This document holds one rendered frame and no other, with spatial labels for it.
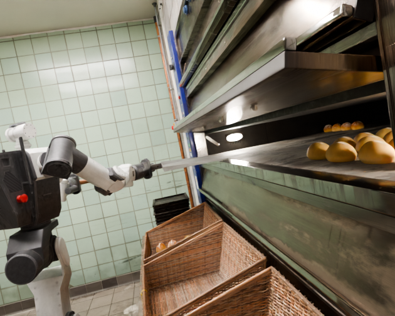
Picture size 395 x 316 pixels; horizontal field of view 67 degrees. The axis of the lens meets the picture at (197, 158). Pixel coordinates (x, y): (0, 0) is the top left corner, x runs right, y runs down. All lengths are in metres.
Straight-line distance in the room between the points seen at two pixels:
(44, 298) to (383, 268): 1.26
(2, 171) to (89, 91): 2.03
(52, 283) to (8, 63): 2.41
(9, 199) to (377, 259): 1.14
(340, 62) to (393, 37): 0.07
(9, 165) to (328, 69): 1.11
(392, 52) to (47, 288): 1.41
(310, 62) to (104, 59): 2.87
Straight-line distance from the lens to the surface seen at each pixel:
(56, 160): 1.20
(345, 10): 0.53
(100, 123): 3.13
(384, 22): 0.53
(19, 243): 1.36
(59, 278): 1.48
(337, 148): 0.92
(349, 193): 0.64
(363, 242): 0.69
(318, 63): 0.48
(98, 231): 3.24
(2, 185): 1.27
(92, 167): 1.31
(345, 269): 0.73
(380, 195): 0.58
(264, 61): 0.52
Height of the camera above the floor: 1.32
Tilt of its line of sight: 4 degrees down
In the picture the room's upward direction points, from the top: 11 degrees counter-clockwise
